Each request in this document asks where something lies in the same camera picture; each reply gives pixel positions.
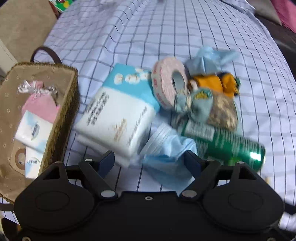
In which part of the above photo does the blue face mask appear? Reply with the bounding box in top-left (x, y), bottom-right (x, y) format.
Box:
top-left (140, 123), bottom-right (198, 190)
top-left (185, 46), bottom-right (238, 76)

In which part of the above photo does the small white tissue pack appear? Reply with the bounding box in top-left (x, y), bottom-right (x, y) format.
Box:
top-left (15, 110), bottom-right (53, 153)

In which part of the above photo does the green drink can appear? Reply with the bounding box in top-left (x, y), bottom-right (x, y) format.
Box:
top-left (177, 120), bottom-right (266, 172)

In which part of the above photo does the white blue face towel pack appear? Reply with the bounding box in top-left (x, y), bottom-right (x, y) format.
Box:
top-left (75, 63), bottom-right (160, 167)

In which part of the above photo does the blue strawberry herb sachet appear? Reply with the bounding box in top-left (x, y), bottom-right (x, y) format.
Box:
top-left (174, 89), bottom-right (239, 132)

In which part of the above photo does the brown tape roll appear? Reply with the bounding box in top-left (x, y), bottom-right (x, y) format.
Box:
top-left (15, 148), bottom-right (26, 170)

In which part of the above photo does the woven lined storage basket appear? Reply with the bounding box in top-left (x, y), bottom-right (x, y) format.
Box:
top-left (1, 46), bottom-right (80, 204)

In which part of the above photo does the pink double-sided tape roll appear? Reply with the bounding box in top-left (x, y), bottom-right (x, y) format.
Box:
top-left (152, 57), bottom-right (189, 113)

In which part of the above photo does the crumpled blue face mask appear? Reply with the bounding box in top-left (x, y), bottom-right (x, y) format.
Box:
top-left (185, 46), bottom-right (238, 76)

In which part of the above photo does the blue checked tablecloth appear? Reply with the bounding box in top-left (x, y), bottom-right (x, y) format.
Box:
top-left (0, 0), bottom-right (296, 232)

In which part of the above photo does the black leather sofa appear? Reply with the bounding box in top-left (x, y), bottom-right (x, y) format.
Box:
top-left (255, 14), bottom-right (295, 76)

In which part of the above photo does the beige fabric chair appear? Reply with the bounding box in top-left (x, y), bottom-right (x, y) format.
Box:
top-left (1, 0), bottom-right (57, 76)

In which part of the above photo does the colourful cartoon box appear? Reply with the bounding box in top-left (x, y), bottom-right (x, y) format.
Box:
top-left (49, 0), bottom-right (74, 13)

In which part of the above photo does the grey cushion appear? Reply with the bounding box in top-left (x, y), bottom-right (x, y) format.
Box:
top-left (247, 0), bottom-right (282, 26)

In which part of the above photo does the magenta cushion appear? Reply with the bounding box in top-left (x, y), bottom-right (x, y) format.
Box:
top-left (271, 0), bottom-right (296, 33)

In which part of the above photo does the pink drawstring sachet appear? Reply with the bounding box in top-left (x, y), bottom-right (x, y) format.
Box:
top-left (18, 80), bottom-right (60, 123)

